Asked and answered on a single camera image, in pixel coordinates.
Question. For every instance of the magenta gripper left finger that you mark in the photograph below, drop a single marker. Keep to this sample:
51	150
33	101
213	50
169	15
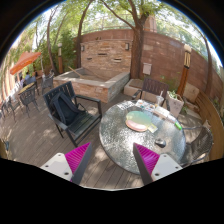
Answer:
70	166

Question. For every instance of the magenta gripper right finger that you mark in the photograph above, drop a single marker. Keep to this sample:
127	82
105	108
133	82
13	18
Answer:
153	166

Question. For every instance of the black computer mouse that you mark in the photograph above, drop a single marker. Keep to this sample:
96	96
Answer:
160	142

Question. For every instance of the round green mouse pad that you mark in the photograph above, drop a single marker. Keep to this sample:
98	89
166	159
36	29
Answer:
138	121

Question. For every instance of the round glass patio table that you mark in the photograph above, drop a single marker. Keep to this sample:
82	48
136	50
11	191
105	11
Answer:
117	138

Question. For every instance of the dark slatted patio armchair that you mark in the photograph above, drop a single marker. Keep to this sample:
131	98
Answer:
83	123

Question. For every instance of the green marker pen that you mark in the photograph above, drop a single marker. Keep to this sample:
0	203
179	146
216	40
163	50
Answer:
177	124

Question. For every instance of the white papers on table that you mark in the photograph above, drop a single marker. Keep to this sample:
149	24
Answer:
161	112

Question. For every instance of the black backpack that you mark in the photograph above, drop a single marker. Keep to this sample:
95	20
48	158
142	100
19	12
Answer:
63	108

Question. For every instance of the metal mesh chair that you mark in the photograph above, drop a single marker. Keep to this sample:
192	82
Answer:
199	148

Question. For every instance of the clear plastic cup with straw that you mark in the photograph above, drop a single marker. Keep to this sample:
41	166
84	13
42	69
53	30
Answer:
159	99

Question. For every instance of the white square planter pot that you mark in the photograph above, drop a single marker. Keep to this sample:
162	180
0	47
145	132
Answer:
175	103

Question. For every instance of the dark chair behind table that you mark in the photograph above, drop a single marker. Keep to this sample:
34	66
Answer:
152	86

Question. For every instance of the dark patio chair far left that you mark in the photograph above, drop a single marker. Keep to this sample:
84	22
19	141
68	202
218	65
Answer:
27	97

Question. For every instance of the dark patio chair by umbrella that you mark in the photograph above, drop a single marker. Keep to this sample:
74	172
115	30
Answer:
47	82

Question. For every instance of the orange patio umbrella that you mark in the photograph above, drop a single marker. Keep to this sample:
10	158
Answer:
25	59

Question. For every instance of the large tree trunk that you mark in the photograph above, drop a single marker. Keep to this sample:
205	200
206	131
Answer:
140	11

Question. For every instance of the tall wooden lamp post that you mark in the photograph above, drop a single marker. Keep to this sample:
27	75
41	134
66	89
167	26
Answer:
187	61

